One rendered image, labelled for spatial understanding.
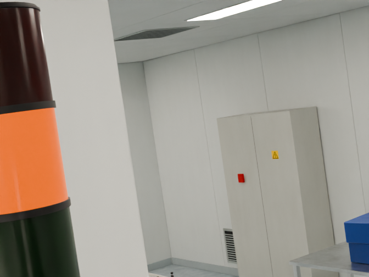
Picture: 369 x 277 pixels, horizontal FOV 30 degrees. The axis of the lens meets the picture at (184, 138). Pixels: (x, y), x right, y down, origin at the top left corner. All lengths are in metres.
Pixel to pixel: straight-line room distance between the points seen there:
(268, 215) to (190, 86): 2.29
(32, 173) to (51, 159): 0.01
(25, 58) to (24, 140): 0.04
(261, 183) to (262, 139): 0.50
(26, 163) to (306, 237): 6.99
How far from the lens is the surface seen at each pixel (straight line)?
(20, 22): 0.34
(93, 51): 2.00
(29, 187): 0.33
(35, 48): 0.34
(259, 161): 7.57
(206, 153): 8.97
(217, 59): 8.57
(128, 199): 2.03
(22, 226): 0.34
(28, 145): 0.33
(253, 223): 7.85
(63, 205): 0.35
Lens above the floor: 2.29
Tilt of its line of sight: 3 degrees down
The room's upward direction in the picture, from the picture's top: 8 degrees counter-clockwise
